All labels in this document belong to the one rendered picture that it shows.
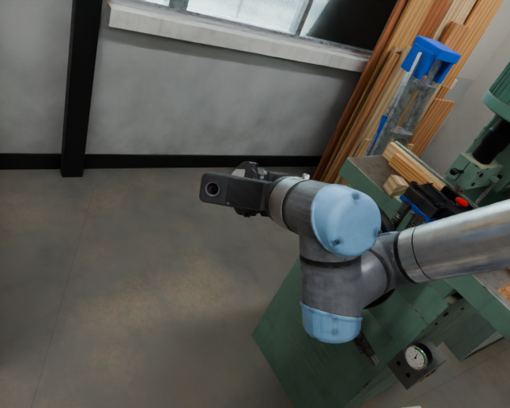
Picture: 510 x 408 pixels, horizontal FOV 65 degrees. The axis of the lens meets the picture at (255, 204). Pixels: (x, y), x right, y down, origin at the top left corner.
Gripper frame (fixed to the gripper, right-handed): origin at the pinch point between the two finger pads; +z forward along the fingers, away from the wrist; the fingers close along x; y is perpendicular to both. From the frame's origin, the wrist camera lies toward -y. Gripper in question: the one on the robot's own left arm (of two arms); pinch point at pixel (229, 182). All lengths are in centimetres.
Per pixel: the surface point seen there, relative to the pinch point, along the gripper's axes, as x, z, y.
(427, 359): -36, -5, 56
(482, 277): -14, -9, 63
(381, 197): 0, 16, 51
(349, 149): 20, 147, 134
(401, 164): 10, 25, 64
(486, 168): 12, 0, 68
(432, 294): -21, 0, 59
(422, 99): 46, 82, 123
